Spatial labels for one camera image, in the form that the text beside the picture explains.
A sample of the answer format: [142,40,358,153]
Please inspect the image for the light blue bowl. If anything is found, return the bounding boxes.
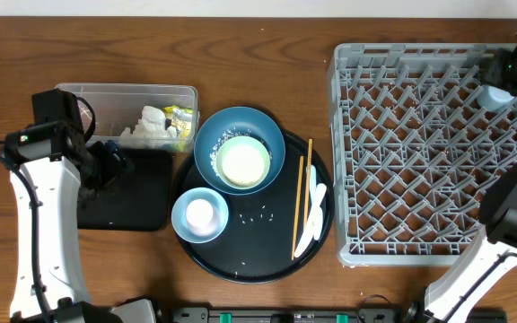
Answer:
[171,188,229,244]

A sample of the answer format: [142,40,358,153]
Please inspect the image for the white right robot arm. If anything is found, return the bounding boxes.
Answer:
[424,46,517,322]

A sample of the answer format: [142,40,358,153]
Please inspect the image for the white plastic spoon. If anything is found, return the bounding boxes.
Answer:
[309,165,322,240]

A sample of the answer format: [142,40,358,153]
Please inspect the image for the black square waste bin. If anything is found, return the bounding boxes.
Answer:
[77,149,172,231]

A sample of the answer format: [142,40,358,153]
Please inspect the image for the grey dishwasher rack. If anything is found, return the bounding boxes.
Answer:
[327,43,517,267]

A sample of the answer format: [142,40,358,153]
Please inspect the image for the light green bowl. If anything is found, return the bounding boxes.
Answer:
[214,135,270,189]

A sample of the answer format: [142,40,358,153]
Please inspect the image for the wooden chopstick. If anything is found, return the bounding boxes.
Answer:
[302,138,313,230]
[291,156,304,261]

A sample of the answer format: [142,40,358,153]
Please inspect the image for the light blue cup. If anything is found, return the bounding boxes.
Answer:
[477,84,516,111]

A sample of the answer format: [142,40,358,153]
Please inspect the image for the dark blue plate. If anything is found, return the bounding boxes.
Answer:
[194,107,286,196]

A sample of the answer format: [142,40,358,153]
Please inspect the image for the white tissue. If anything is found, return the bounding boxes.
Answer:
[119,106,178,139]

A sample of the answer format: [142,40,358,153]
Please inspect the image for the yellow green snack wrapper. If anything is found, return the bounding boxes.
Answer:
[162,105,193,151]

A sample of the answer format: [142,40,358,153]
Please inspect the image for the round black tray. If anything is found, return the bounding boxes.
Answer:
[179,130,335,284]

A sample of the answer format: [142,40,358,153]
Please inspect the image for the white rice heap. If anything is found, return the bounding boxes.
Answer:
[222,144,265,187]

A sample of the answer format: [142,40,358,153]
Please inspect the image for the clear plastic waste bin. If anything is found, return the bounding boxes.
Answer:
[57,83,199,153]

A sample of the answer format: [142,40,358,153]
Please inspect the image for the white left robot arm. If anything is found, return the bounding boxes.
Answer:
[10,148,122,322]

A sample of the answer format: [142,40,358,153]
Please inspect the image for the black rail with green clips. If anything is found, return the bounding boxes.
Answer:
[171,306,509,323]

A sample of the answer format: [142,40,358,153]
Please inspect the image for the pink cup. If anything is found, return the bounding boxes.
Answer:
[185,199,219,236]

